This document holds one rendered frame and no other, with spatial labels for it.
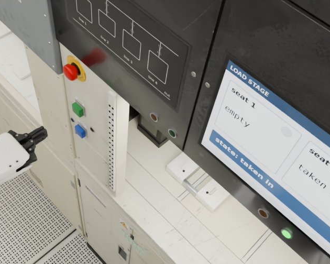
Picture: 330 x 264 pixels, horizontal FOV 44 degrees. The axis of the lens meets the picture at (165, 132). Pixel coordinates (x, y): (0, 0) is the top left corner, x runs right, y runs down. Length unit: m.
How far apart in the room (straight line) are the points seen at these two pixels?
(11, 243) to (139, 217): 1.07
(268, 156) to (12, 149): 0.62
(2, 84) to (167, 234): 0.83
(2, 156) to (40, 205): 1.30
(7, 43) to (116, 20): 1.10
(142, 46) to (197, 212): 0.75
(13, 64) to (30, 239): 0.94
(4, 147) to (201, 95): 0.54
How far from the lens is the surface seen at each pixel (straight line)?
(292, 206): 0.67
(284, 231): 0.73
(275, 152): 0.61
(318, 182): 0.60
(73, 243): 2.20
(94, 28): 0.80
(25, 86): 1.63
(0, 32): 1.83
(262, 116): 0.58
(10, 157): 1.01
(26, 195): 2.34
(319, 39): 0.48
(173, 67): 0.66
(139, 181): 1.35
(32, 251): 2.21
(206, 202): 1.32
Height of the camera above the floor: 2.07
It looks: 55 degrees down
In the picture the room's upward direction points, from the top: 11 degrees clockwise
